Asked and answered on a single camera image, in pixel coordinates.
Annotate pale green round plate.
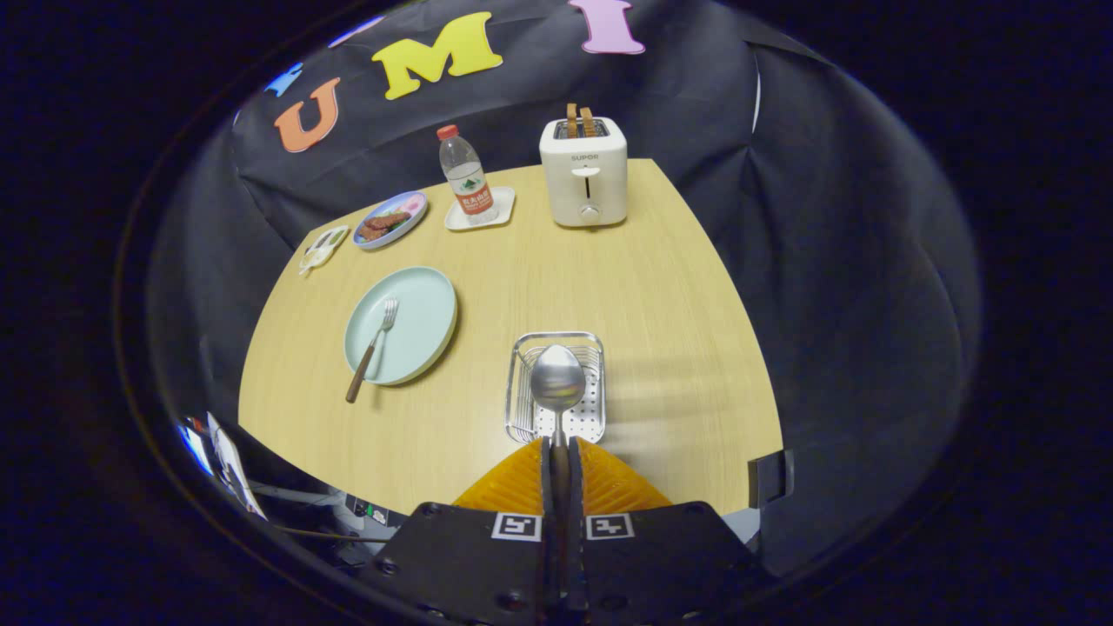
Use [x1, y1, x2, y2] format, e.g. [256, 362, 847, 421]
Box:
[343, 266, 458, 387]

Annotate metal fork wooden handle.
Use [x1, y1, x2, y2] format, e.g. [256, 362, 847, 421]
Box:
[345, 298, 400, 404]

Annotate stack of white papers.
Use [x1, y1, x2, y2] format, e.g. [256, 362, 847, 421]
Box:
[178, 413, 266, 521]

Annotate black backdrop cloth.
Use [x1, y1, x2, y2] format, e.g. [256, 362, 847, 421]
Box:
[148, 0, 982, 575]

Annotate white square coaster tray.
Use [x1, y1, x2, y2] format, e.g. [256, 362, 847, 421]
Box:
[444, 186, 517, 232]

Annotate brown grilled sausages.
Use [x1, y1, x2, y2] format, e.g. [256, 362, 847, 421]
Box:
[358, 211, 411, 242]

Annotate metal spoon wooden handle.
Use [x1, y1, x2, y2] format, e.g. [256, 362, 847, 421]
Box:
[530, 344, 588, 601]

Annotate small white sauce dish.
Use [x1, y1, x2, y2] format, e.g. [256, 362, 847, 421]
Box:
[299, 225, 350, 276]

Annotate metal wire drain basket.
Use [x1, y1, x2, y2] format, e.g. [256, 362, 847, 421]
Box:
[504, 331, 607, 445]

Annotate black table edge clamp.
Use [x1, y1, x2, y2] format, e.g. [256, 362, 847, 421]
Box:
[750, 449, 795, 509]

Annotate blue patterned food plate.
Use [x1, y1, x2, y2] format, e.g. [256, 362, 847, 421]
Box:
[353, 191, 429, 251]

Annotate clear water bottle red cap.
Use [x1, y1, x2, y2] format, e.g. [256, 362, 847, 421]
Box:
[437, 124, 499, 226]

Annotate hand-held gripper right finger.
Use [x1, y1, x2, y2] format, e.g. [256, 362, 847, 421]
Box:
[565, 437, 775, 626]

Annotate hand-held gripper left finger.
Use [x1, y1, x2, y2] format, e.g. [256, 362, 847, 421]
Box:
[361, 437, 557, 626]

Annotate white toaster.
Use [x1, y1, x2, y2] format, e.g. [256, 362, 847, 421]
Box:
[539, 117, 629, 229]

